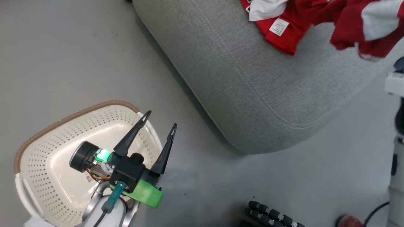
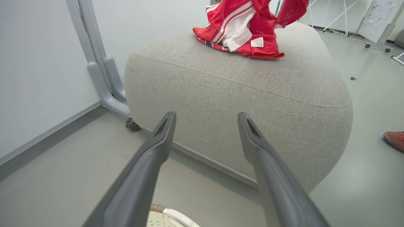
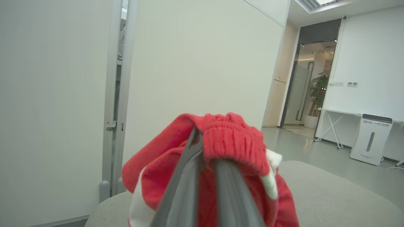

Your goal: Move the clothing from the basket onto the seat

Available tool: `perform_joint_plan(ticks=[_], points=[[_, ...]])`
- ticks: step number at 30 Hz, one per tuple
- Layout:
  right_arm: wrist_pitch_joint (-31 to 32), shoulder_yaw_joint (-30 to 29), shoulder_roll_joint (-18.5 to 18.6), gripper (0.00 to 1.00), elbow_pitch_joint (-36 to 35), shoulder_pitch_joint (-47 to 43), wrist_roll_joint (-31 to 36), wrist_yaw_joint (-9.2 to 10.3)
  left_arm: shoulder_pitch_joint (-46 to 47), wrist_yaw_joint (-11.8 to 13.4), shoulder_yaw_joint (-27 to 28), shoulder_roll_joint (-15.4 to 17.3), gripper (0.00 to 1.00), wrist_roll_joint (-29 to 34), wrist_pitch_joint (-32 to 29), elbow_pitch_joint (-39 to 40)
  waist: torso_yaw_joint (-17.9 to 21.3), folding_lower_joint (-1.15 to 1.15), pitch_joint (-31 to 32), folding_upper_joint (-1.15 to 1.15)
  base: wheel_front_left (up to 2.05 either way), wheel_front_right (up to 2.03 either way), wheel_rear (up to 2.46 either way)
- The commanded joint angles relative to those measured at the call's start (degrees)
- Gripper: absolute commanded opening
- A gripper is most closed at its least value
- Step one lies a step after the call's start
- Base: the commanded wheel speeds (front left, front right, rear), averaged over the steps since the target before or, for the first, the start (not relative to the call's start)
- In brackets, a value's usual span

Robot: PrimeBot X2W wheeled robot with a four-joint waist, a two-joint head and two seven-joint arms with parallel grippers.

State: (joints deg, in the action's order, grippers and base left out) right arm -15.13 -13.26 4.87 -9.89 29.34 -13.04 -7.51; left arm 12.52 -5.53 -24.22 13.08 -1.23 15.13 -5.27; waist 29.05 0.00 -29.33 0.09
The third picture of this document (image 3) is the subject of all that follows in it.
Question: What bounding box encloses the red and white sweater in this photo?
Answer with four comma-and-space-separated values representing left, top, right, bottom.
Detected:
122, 113, 300, 227

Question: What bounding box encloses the green leafy indoor plant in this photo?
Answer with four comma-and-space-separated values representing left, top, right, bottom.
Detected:
309, 73, 329, 109

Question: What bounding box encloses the ceiling light panel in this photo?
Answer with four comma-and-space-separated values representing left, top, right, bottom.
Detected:
295, 0, 340, 14

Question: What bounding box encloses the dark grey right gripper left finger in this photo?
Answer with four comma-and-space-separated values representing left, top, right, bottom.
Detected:
150, 126, 205, 227

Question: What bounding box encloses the white plant pot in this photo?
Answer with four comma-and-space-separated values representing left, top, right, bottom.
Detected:
304, 114, 319, 129

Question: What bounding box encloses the white floor cable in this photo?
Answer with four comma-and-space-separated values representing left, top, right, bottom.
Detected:
383, 158, 404, 172

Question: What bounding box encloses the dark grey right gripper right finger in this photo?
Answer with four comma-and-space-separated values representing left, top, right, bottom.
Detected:
212, 159, 265, 227

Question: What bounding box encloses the white air purifier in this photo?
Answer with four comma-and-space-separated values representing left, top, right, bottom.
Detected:
350, 114, 393, 166

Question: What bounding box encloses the frosted glass door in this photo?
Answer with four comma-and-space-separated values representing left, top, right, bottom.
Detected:
284, 61, 315, 122

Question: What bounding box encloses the grey aluminium door frame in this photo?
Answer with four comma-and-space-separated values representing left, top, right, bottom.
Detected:
99, 0, 138, 203

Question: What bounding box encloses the white folding table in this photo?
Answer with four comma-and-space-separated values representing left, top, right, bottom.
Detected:
314, 108, 404, 149

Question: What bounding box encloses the beige wooden cabinet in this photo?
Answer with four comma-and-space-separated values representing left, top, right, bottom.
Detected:
263, 22, 299, 127

